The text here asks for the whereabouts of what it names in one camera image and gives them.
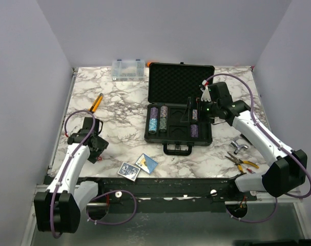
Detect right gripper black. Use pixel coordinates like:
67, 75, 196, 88
181, 96, 220, 124

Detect blue tan 10 chip stack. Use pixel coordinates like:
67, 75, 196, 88
192, 109, 198, 121

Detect purple 500 chip stack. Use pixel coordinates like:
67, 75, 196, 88
191, 124, 198, 138

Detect ace of spades card deck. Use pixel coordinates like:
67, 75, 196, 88
134, 153, 158, 174

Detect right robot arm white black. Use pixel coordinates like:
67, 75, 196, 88
186, 82, 309, 201

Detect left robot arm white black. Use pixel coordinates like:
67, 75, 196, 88
34, 117, 109, 237

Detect black poker set case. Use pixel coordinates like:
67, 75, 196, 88
144, 63, 215, 156

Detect dark green chip stack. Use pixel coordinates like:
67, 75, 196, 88
159, 117, 168, 133

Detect yellow black utility knife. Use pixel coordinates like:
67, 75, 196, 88
88, 93, 103, 113

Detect purple chip stack back left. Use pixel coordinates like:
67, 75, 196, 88
150, 107, 158, 119

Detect blue back card deck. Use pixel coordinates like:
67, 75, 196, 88
117, 162, 140, 181

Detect light blue chip stack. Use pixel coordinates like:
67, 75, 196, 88
148, 118, 158, 134

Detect silver metal clamp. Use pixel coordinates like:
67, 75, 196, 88
231, 136, 249, 155

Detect clear plastic organizer box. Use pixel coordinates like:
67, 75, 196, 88
111, 59, 145, 81

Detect yellow handled pliers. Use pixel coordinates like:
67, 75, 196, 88
225, 152, 259, 174

